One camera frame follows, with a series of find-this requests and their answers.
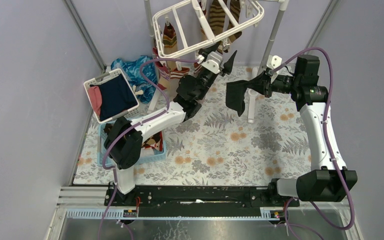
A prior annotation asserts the silver drying rack stand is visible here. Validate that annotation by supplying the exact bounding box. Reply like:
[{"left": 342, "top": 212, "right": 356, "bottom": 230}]
[{"left": 143, "top": 0, "right": 290, "bottom": 124}]

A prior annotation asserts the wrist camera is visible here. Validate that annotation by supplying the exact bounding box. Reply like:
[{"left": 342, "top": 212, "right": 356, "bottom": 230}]
[
  {"left": 266, "top": 55, "right": 283, "bottom": 76},
  {"left": 201, "top": 51, "right": 223, "bottom": 74}
]

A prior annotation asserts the red striped sock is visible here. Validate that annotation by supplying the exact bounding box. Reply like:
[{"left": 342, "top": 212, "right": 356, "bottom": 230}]
[{"left": 154, "top": 61, "right": 171, "bottom": 90}]

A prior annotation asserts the white sock hanger frame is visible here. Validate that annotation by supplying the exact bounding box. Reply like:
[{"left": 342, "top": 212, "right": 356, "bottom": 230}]
[{"left": 148, "top": 0, "right": 265, "bottom": 59}]

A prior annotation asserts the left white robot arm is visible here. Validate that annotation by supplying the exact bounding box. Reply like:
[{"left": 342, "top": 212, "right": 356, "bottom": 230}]
[{"left": 102, "top": 44, "right": 237, "bottom": 206}]

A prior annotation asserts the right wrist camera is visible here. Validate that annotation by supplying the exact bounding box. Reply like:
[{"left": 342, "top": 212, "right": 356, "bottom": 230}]
[{"left": 266, "top": 55, "right": 283, "bottom": 76}]

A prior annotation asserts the dark navy cloth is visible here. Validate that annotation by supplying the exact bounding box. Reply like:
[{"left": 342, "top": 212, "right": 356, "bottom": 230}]
[{"left": 91, "top": 75, "right": 138, "bottom": 121}]

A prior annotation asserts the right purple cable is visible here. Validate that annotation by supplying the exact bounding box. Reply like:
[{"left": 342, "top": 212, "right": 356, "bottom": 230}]
[{"left": 271, "top": 46, "right": 356, "bottom": 240}]

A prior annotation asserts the purple cable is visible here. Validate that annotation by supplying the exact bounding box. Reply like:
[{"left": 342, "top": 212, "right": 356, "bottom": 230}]
[
  {"left": 271, "top": 46, "right": 356, "bottom": 240},
  {"left": 97, "top": 58, "right": 205, "bottom": 240}
]

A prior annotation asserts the pile of socks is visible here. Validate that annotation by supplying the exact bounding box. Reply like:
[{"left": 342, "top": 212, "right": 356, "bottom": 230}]
[{"left": 140, "top": 131, "right": 164, "bottom": 158}]

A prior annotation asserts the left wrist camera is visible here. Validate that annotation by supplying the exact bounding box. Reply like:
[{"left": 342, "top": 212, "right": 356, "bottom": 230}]
[{"left": 201, "top": 51, "right": 223, "bottom": 74}]

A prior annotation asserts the blue laundry basket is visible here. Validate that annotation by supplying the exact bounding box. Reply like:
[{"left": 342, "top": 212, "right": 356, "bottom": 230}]
[{"left": 96, "top": 121, "right": 167, "bottom": 167}]

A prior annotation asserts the brown patterned hanging sock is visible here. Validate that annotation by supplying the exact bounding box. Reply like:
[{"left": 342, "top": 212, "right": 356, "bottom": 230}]
[{"left": 226, "top": 0, "right": 243, "bottom": 44}]

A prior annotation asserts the white laundry basket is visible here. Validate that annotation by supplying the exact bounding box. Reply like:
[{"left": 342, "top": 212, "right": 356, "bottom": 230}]
[{"left": 83, "top": 68, "right": 140, "bottom": 124}]

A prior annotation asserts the black sock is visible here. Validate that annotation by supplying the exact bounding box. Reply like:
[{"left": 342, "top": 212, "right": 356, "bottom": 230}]
[{"left": 225, "top": 80, "right": 254, "bottom": 117}]

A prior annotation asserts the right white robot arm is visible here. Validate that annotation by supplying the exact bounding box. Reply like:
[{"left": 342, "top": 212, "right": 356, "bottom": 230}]
[{"left": 250, "top": 54, "right": 358, "bottom": 206}]

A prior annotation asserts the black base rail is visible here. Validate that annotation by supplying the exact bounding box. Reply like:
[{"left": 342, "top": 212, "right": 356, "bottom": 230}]
[{"left": 104, "top": 183, "right": 288, "bottom": 218}]

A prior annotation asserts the blue patterned cloth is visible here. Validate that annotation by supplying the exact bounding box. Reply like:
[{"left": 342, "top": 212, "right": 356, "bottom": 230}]
[{"left": 110, "top": 55, "right": 158, "bottom": 104}]

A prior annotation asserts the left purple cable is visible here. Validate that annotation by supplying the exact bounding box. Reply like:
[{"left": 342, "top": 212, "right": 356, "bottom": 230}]
[{"left": 97, "top": 58, "right": 205, "bottom": 240}]

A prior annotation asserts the pink cloth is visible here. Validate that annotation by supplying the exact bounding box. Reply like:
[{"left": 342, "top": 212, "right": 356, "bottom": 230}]
[{"left": 87, "top": 85, "right": 103, "bottom": 117}]

